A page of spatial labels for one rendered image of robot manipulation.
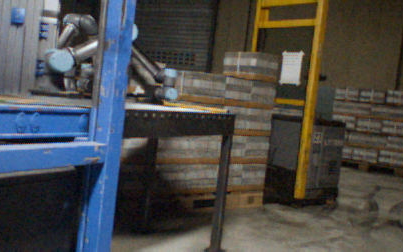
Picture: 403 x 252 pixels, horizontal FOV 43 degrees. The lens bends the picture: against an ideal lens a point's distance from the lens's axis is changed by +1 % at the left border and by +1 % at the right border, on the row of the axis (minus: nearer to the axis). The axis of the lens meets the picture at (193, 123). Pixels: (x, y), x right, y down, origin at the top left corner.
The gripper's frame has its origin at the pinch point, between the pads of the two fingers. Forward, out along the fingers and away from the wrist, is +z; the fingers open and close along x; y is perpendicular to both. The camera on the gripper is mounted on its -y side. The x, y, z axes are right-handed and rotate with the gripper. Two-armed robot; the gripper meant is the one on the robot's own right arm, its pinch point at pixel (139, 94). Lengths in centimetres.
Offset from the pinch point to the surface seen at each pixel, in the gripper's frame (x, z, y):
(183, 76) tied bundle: -55, 23, 17
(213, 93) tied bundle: -70, 3, 7
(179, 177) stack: -46, 4, -58
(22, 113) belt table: 136, -135, -8
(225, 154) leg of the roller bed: -10, -75, -28
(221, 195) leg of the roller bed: -10, -75, -52
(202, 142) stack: -64, 3, -31
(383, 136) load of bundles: -540, 109, -25
